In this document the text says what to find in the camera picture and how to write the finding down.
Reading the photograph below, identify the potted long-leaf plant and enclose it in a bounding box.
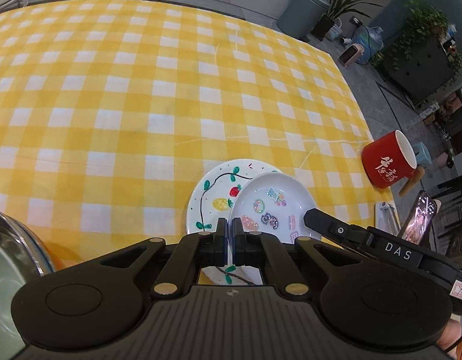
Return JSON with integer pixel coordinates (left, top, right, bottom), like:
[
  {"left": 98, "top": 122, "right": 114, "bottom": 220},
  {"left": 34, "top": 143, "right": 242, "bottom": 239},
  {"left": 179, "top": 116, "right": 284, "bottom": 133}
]
[{"left": 313, "top": 0, "right": 382, "bottom": 42}]

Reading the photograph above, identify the pink space heater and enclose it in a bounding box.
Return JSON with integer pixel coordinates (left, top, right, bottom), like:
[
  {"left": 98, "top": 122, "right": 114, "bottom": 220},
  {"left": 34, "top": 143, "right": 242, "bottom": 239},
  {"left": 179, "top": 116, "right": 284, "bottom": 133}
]
[{"left": 339, "top": 43, "right": 368, "bottom": 68}]

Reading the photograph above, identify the dark cabinet with ivy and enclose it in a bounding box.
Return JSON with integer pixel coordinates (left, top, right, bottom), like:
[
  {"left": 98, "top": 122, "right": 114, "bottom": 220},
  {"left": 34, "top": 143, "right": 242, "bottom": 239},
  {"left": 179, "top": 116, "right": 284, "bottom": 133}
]
[{"left": 370, "top": 0, "right": 462, "bottom": 80}]

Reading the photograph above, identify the person's right hand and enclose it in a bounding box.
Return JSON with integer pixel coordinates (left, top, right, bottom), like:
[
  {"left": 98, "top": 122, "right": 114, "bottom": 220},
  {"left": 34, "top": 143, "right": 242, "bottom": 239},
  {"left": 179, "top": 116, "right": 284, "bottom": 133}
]
[{"left": 435, "top": 320, "right": 462, "bottom": 354}]

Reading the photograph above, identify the yellow checked tablecloth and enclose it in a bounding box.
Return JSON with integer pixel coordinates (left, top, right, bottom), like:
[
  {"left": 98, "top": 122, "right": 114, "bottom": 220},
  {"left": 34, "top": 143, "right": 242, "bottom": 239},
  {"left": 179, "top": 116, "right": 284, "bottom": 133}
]
[{"left": 0, "top": 0, "right": 394, "bottom": 284}]

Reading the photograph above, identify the white phone stand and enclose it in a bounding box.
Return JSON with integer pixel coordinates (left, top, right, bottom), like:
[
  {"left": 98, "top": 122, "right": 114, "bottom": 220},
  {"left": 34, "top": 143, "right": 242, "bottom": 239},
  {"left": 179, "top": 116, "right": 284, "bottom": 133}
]
[{"left": 375, "top": 202, "right": 401, "bottom": 234}]

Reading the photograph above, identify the grey trash bin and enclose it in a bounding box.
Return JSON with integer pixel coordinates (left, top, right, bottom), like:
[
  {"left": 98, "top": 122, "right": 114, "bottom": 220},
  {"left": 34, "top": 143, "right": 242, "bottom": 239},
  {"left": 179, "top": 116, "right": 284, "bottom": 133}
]
[{"left": 276, "top": 0, "right": 331, "bottom": 40}]

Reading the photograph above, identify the white painted plate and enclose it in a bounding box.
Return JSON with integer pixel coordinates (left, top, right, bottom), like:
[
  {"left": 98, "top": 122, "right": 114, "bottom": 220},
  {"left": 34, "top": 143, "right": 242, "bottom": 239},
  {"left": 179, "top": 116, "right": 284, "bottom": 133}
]
[{"left": 186, "top": 158, "right": 285, "bottom": 286}]

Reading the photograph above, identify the small white sticker dish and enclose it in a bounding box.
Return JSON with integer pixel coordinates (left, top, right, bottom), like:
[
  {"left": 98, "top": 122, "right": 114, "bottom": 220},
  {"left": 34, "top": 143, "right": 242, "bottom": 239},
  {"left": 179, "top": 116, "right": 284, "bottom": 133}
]
[{"left": 228, "top": 172, "right": 322, "bottom": 245}]

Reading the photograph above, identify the smartphone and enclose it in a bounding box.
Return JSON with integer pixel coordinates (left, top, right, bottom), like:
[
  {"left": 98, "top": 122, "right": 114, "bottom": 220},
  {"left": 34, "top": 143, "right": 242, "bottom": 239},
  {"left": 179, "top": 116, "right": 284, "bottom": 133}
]
[{"left": 401, "top": 190, "right": 442, "bottom": 243}]

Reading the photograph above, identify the stainless steel bowl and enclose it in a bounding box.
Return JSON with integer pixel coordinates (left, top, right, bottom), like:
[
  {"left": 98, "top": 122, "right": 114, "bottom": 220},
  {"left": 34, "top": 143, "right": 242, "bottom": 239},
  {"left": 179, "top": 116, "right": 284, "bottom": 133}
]
[{"left": 0, "top": 207, "right": 56, "bottom": 349}]

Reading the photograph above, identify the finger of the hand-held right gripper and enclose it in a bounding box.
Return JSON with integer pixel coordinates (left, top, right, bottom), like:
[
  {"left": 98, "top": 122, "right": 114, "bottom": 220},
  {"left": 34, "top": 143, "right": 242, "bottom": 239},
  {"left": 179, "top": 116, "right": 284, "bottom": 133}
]
[{"left": 303, "top": 208, "right": 371, "bottom": 244}]

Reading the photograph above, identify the small blue stool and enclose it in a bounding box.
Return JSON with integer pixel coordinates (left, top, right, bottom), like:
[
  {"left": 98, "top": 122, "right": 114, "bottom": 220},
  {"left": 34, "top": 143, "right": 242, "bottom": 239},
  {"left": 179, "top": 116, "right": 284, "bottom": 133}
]
[{"left": 413, "top": 142, "right": 431, "bottom": 168}]

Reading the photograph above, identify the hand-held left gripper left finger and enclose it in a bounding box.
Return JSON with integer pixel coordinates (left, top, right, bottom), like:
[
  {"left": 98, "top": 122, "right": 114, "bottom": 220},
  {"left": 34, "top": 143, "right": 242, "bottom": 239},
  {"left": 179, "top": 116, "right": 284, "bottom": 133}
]
[{"left": 115, "top": 217, "right": 229, "bottom": 298}]

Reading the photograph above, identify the red mug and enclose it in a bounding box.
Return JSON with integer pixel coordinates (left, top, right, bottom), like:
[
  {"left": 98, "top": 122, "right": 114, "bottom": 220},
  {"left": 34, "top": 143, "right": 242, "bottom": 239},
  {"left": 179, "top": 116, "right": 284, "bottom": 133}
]
[{"left": 361, "top": 130, "right": 426, "bottom": 198}]

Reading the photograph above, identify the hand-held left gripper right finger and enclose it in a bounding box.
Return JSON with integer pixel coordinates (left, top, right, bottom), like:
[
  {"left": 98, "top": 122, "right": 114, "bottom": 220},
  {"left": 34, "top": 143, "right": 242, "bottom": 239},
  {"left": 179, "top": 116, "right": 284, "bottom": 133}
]
[{"left": 231, "top": 217, "right": 352, "bottom": 298}]

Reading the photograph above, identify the blue water bottle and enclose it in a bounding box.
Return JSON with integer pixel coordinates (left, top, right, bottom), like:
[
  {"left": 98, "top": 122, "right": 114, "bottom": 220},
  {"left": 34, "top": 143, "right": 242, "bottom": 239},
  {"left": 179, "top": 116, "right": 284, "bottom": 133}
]
[{"left": 353, "top": 26, "right": 385, "bottom": 65}]

